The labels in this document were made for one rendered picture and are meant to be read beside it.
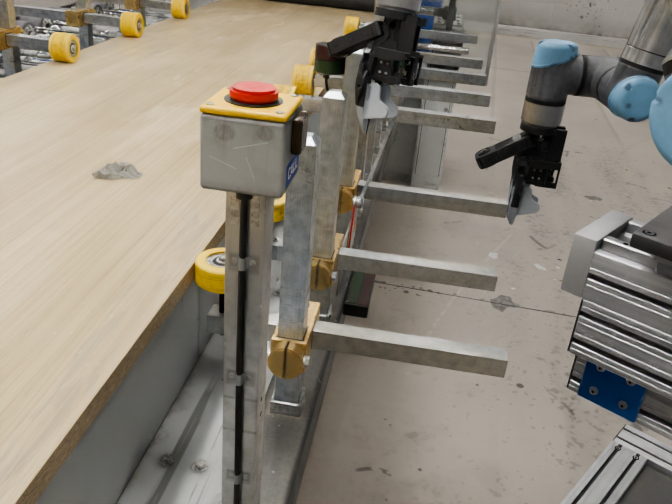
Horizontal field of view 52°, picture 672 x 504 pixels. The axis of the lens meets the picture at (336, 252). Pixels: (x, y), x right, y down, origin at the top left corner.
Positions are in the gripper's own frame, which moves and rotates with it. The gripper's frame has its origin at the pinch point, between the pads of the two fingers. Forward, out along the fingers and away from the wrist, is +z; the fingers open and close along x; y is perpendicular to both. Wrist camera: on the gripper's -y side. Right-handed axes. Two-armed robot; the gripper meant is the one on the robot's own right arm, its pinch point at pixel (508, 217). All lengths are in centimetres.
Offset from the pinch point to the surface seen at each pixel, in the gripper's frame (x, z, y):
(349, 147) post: -5.7, -12.3, -33.3
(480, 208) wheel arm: -1.5, -1.8, -6.0
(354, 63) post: -5.7, -28.4, -33.9
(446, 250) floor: 156, 83, -1
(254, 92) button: -82, -40, -33
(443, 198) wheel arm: -1.5, -2.8, -13.7
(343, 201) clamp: -8.5, -2.1, -33.2
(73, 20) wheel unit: 97, -11, -142
